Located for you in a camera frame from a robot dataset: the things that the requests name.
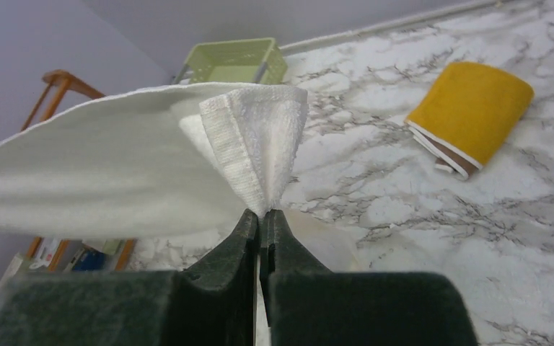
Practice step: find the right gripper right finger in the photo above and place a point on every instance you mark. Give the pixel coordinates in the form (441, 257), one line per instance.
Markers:
(308, 304)

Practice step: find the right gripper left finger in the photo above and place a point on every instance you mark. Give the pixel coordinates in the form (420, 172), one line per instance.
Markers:
(210, 303)

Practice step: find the white towel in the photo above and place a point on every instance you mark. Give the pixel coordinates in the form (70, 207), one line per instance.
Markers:
(156, 161)

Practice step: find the green plastic basket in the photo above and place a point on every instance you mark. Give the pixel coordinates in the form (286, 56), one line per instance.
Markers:
(257, 61)

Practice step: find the yellow folded towel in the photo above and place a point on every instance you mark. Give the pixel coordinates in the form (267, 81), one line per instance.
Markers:
(467, 115)

